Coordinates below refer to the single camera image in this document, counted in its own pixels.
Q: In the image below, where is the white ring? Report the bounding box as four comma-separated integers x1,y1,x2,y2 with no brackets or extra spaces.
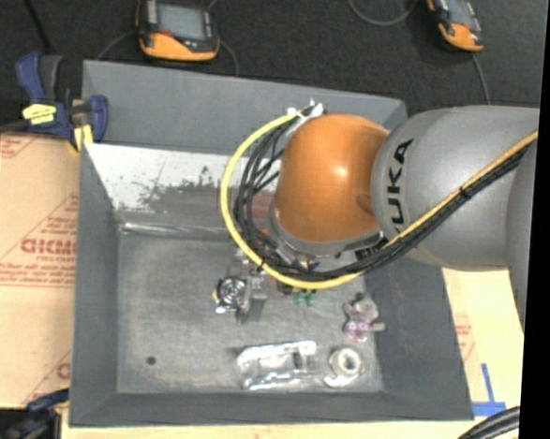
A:
321,346,366,390

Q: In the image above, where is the clear purple plastic toy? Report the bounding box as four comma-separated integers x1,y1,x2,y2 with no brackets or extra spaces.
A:
340,291,389,347

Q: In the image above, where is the grey metal bin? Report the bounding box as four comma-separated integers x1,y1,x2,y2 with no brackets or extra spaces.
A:
57,59,498,439

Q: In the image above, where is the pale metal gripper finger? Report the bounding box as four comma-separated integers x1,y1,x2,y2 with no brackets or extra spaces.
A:
213,274,253,317
235,293,269,328

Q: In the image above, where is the brown cardboard board, red print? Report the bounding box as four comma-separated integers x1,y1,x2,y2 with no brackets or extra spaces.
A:
0,131,504,439

